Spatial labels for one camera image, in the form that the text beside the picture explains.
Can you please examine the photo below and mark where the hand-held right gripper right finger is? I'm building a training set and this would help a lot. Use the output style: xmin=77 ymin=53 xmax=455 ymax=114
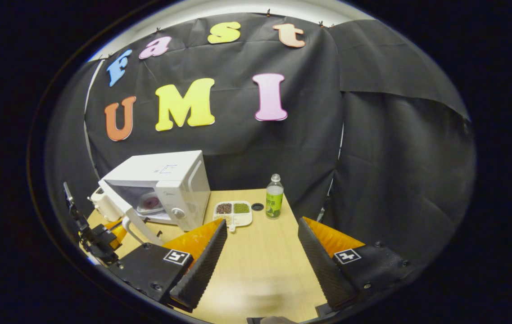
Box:
xmin=298 ymin=217 xmax=416 ymax=311

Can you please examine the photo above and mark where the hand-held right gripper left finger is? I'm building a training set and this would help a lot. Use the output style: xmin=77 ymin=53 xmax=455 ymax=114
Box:
xmin=107 ymin=219 xmax=228 ymax=313

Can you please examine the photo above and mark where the white square plate pink food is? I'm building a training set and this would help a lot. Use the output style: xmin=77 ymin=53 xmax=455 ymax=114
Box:
xmin=138 ymin=193 xmax=164 ymax=215

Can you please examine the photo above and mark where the white microwave oven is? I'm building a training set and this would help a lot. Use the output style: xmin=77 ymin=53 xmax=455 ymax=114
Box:
xmin=98 ymin=150 xmax=212 ymax=246

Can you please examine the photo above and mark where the white toaster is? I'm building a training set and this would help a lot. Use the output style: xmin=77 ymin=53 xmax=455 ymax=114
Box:
xmin=88 ymin=187 xmax=124 ymax=222

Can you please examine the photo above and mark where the white divided dish of beans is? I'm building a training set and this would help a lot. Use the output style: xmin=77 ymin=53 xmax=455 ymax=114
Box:
xmin=213 ymin=201 xmax=254 ymax=233

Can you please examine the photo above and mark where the green tea bottle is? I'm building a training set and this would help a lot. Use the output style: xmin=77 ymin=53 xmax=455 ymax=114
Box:
xmin=265 ymin=174 xmax=285 ymax=219

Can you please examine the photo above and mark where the black backdrop cloth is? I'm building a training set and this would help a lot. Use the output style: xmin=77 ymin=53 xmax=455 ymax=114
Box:
xmin=44 ymin=13 xmax=478 ymax=270

